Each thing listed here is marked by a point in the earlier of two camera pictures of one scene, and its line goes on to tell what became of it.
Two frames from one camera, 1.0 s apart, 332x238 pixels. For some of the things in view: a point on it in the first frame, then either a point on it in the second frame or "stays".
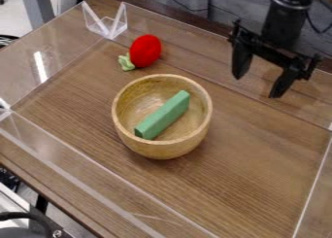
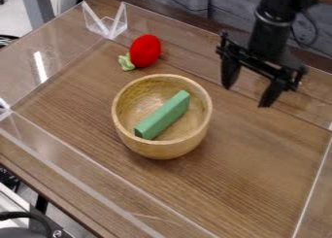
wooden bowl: [162, 113] stays
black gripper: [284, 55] to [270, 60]
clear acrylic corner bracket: [107, 26] stays
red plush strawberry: [146, 51] stays
